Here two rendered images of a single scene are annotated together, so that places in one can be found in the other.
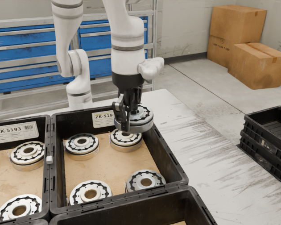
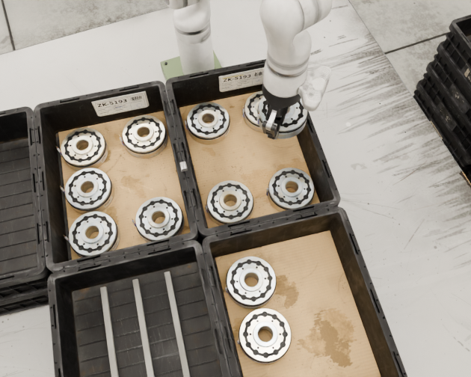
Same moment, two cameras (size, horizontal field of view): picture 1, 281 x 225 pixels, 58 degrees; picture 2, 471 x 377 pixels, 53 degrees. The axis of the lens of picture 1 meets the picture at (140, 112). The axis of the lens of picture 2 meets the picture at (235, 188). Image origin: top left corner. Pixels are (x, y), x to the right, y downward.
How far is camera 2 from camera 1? 48 cm
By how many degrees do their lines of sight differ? 34
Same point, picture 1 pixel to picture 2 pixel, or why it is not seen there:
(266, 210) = (427, 204)
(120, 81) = (274, 100)
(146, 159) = (291, 145)
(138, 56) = (299, 80)
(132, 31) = (297, 61)
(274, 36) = not seen: outside the picture
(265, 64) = not seen: outside the picture
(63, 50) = not seen: outside the picture
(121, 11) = (287, 49)
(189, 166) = (345, 136)
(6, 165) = (118, 149)
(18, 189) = (143, 185)
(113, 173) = (251, 166)
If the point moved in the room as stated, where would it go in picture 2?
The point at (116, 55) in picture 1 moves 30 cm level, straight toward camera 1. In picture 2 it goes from (272, 78) to (291, 250)
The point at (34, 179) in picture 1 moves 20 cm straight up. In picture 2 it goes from (158, 170) to (143, 123)
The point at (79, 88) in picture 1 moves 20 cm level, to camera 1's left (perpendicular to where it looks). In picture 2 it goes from (194, 24) to (112, 21)
